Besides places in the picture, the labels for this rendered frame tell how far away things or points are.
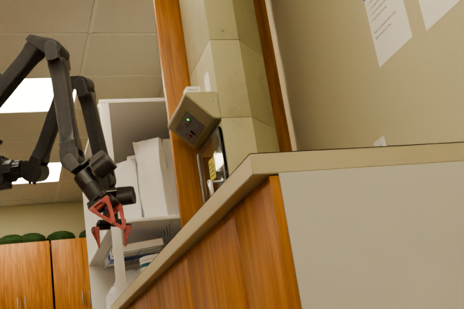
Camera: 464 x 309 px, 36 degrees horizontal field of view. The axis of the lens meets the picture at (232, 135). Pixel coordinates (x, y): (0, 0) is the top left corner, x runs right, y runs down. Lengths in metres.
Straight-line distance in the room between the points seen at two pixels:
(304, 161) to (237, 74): 1.26
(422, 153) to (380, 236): 0.20
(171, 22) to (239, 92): 0.62
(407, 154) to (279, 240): 0.32
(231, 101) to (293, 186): 1.23
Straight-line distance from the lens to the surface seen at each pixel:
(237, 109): 2.50
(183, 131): 2.69
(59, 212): 8.03
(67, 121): 2.29
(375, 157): 1.39
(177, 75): 2.91
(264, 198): 1.32
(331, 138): 2.67
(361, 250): 1.32
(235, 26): 2.64
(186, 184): 2.75
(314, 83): 2.78
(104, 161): 2.20
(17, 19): 4.29
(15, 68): 2.43
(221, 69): 2.54
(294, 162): 1.32
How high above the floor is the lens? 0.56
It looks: 19 degrees up
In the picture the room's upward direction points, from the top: 9 degrees counter-clockwise
